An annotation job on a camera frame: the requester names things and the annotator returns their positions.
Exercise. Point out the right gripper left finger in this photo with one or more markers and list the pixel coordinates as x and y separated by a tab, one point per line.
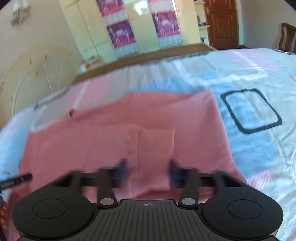
107	179

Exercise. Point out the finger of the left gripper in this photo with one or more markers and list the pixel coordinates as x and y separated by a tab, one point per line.
15	181

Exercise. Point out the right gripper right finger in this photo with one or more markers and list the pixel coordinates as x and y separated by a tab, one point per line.
188	181

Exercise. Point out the pink knit shirt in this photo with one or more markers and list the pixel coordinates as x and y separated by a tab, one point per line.
148	129

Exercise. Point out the patterned bed sheet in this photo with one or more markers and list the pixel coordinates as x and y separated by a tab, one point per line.
255	93

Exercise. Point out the cream arched headboard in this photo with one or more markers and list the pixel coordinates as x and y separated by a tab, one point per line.
37	74

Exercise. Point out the orange white box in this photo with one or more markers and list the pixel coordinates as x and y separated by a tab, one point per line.
91	62

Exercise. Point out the cream wardrobe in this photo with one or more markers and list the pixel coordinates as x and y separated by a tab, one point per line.
90	34

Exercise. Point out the purple calendar poster right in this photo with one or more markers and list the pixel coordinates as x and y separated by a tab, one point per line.
166	23

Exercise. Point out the purple calendar poster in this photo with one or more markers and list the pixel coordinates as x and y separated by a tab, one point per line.
166	23
118	27

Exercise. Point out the purple calendar poster left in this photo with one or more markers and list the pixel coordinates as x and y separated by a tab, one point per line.
118	27

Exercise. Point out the brown wooden door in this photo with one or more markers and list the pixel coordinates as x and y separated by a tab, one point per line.
222	17

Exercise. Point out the dark wooden chair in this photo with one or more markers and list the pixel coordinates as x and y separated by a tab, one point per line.
287	39

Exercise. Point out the wooden bed side rail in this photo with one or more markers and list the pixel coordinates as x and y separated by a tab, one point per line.
145	58

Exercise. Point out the wall light fixture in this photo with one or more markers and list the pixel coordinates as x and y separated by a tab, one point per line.
21	11

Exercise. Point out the corner wall shelves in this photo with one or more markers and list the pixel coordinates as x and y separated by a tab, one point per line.
200	9

